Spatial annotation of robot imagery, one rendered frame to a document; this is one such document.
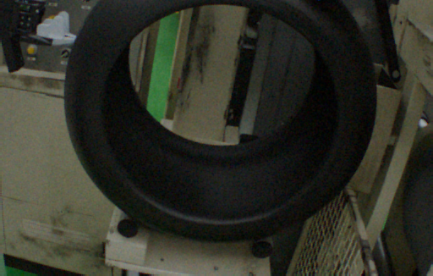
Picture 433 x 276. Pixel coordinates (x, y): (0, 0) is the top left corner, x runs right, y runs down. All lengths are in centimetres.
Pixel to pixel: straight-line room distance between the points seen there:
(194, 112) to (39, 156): 74
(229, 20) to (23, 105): 85
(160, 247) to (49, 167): 80
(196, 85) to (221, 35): 14
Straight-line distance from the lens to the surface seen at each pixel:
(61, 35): 110
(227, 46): 138
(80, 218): 209
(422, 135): 181
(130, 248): 121
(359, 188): 150
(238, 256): 133
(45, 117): 192
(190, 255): 130
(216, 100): 143
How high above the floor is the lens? 161
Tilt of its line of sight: 26 degrees down
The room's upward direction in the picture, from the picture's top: 11 degrees clockwise
